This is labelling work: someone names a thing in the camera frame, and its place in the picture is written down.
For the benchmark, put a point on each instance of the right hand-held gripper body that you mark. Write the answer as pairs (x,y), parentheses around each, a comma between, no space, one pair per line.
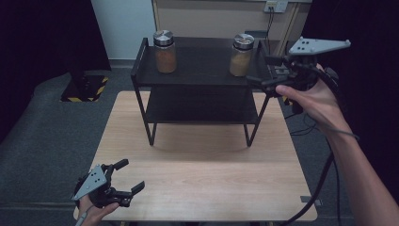
(302,67)

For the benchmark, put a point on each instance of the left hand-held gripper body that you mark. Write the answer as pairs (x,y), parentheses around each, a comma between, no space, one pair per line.
(94,182)

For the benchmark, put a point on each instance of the tan spice glass jar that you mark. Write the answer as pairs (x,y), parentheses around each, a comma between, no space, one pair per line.
(241,59)

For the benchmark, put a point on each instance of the black two-tier shelf rack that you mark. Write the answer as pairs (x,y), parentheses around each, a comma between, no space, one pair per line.
(200,66)

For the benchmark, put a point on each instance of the orange-brown spice glass jar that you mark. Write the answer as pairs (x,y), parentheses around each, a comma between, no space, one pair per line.
(164,56)

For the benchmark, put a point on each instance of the person's left hand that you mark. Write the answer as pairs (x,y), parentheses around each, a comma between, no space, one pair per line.
(94,215)

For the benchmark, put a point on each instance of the person's right hand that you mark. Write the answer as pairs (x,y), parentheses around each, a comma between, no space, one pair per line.
(320,100)

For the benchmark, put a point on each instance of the striped black stand base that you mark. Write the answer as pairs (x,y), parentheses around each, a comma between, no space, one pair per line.
(284,100)
(84,91)

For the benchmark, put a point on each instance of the black curtain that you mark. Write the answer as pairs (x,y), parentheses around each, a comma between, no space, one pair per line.
(37,47)
(376,62)

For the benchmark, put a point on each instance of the beige cabinet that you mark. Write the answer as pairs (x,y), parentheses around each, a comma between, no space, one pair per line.
(204,22)

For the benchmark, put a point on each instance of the grey tape piece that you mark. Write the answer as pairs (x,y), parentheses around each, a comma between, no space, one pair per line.
(309,200)

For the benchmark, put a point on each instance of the white wall socket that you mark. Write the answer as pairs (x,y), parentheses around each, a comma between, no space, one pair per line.
(276,5)

